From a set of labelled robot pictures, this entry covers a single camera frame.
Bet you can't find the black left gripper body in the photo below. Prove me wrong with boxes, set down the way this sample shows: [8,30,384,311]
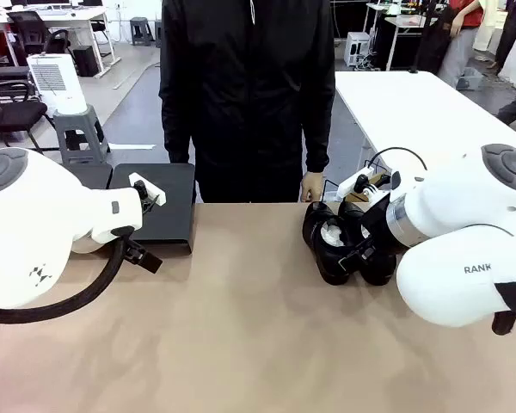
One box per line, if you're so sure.
[120,234,151,264]

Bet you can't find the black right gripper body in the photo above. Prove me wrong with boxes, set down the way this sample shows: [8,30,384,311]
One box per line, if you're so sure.
[359,195,399,260]

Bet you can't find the black leather slip-on shoe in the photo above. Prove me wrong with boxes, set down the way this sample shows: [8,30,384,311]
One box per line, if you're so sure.
[302,200,365,286]
[338,200,397,287]

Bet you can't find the person's right forearm black sleeve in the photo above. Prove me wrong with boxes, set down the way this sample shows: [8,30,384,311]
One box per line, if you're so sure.
[158,92,198,165]

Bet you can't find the person's left forearm black sleeve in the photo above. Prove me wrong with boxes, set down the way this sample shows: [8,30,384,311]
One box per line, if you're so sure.
[301,92,337,176]

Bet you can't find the person's left hand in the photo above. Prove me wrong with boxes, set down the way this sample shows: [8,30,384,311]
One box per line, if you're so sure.
[299,171,327,204]

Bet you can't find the large white table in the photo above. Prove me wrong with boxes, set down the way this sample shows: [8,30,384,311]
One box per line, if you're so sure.
[334,71,516,173]

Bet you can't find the grey plastic stool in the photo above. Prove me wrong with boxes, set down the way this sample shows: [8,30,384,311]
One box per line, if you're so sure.
[52,105,112,165]
[130,16,154,46]

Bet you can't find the grey plastic bin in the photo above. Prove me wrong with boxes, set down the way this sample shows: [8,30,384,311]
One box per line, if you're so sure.
[455,66,485,91]

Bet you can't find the white air purifier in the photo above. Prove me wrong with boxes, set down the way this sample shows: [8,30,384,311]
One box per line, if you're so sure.
[27,53,89,116]

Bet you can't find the black office chair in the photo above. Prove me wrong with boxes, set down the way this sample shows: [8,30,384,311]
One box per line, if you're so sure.
[6,10,72,59]
[0,64,57,154]

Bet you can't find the person in black jacket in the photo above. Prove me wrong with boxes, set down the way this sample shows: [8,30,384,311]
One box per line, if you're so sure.
[157,0,337,204]

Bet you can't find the white computer case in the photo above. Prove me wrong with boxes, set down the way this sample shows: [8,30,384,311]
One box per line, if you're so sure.
[343,32,374,69]

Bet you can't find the black box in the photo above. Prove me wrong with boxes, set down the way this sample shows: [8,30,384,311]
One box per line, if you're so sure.
[71,45,100,77]

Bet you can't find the white cluttered desk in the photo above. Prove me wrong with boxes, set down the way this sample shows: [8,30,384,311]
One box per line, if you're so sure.
[364,2,439,72]

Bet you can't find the person in red shirt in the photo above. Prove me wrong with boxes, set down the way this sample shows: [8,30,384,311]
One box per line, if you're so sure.
[436,0,487,87]

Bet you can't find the white office desk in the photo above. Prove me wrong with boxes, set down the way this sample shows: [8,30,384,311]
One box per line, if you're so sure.
[0,4,122,79]

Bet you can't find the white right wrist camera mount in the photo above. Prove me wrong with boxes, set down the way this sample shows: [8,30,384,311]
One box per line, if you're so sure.
[337,169,391,203]

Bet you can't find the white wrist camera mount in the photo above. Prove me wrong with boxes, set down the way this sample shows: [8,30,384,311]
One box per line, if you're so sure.
[337,169,391,203]
[128,171,168,212]

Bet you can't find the black corrugated cable conduit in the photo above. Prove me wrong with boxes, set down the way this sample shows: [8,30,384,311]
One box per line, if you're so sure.
[0,234,132,324]
[492,281,516,337]

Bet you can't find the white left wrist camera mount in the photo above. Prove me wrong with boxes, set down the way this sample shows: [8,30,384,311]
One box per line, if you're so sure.
[128,171,168,212]

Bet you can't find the thin black camera cable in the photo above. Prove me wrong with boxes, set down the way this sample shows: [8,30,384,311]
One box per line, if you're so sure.
[365,147,428,173]

